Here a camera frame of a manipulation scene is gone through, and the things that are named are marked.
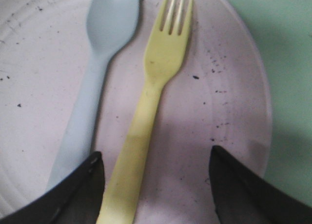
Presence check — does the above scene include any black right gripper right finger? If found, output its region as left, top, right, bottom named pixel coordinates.
left=209, top=145, right=312, bottom=224

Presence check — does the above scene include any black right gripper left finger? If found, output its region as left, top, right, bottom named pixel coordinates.
left=0, top=151, right=105, bottom=224

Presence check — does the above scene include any white round plate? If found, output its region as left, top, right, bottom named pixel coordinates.
left=0, top=0, right=272, bottom=224

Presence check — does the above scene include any yellow plastic fork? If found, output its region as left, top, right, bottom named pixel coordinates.
left=96, top=0, right=194, bottom=224

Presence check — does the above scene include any light green plastic tray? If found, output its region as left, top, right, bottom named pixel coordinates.
left=228, top=0, right=312, bottom=205

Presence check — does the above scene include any light blue plastic spoon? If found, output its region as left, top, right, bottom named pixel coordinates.
left=46, top=0, right=139, bottom=191

